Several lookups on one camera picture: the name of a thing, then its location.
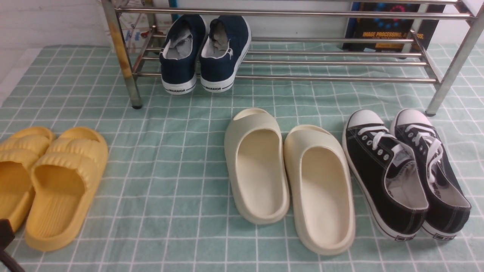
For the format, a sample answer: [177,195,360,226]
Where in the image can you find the navy slip-on shoe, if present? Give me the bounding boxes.
[159,14,207,95]
[199,15,252,93]

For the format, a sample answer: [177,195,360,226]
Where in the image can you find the metal shoe rack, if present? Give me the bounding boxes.
[101,0,483,116]

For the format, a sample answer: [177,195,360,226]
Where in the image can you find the cream slide left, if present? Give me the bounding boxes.
[223,107,290,224]

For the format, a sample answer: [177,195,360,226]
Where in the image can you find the cream slide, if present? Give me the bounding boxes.
[223,107,290,224]
[283,125,356,255]

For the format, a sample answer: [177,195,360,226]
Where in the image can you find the cream slide right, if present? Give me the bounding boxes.
[283,125,356,255]

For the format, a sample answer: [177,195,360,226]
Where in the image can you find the green checkered cloth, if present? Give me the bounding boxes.
[1,45,483,272]

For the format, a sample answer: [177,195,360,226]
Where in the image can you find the paper map sheet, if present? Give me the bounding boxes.
[112,0,177,53]

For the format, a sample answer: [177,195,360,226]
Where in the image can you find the black canvas sneaker left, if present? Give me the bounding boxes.
[342,110,429,241]

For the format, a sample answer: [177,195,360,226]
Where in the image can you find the black canvas sneaker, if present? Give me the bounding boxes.
[390,109,472,241]
[342,110,429,241]

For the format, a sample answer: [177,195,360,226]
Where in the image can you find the image processing book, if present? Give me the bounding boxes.
[342,2,439,52]

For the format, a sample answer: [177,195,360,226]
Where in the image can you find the yellow slide right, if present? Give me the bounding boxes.
[25,127,109,252]

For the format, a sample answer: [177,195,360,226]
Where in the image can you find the yellow slide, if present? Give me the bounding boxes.
[25,127,109,252]
[0,127,56,232]

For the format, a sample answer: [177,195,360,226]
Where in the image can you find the black canvas sneaker right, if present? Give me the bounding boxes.
[390,109,472,241]

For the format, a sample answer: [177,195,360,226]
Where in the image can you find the yellow slide left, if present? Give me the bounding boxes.
[0,127,56,232]

